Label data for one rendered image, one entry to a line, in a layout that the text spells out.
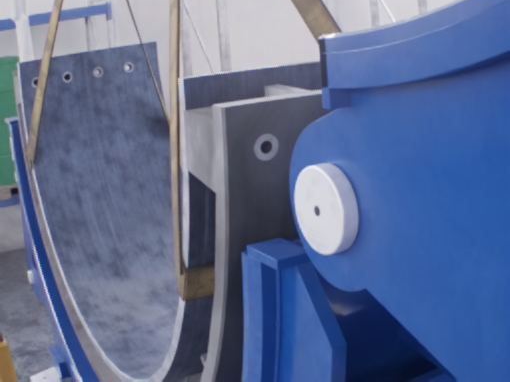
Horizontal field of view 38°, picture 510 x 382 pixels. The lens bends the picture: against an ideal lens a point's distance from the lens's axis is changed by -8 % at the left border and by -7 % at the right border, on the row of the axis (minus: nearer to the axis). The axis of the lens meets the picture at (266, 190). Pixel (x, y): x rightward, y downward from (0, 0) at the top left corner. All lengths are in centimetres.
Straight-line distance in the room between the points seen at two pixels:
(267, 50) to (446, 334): 916
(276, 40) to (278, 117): 876
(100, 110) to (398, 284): 258
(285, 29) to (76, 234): 726
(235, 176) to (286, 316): 26
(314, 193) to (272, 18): 899
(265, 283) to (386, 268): 33
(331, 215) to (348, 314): 49
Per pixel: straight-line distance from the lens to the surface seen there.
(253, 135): 136
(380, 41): 95
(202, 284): 167
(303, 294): 130
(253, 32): 996
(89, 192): 336
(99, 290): 307
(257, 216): 141
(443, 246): 97
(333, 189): 109
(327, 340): 127
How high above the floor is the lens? 253
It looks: 14 degrees down
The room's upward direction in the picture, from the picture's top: 5 degrees counter-clockwise
